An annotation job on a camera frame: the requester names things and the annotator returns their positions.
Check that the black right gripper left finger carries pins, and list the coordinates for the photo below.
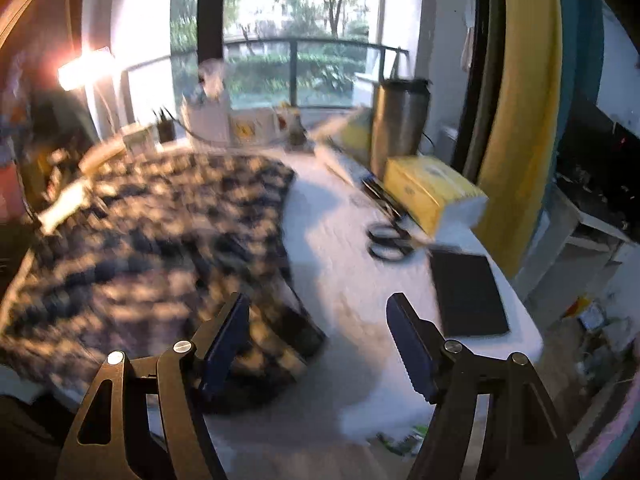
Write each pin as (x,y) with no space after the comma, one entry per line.
(143,418)

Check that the plaid checked pants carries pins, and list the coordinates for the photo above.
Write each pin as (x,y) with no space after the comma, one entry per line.
(155,249)

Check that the black notebook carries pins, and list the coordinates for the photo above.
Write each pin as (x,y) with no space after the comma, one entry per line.
(469,303)

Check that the black scissors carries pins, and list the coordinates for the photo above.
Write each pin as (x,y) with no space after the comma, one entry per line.
(389,241)

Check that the yellow tissue pack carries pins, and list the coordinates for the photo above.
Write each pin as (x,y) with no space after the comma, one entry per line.
(434,194)

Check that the tan round bowl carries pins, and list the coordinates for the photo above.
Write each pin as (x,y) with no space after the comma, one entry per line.
(99,154)

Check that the green white milk carton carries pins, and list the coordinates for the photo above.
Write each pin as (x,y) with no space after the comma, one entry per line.
(138,139)

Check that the black power adapter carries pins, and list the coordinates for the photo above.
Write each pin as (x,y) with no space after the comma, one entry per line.
(165,125)

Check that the white lotion tube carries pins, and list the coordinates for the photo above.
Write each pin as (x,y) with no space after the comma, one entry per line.
(342,164)

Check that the white plastic basket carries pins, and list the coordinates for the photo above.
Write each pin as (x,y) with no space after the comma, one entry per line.
(207,120)

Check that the white bear mug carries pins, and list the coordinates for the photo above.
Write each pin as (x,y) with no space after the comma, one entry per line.
(254,126)

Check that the yellow cartoon bag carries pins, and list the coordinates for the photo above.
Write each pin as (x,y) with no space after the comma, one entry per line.
(350,132)

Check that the steel thermos cup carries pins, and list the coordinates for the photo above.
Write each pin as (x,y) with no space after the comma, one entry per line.
(400,115)

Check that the lit desk lamp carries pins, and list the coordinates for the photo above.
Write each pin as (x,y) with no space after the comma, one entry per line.
(90,67)

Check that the black balcony railing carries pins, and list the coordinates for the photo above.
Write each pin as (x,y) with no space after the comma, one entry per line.
(311,73)

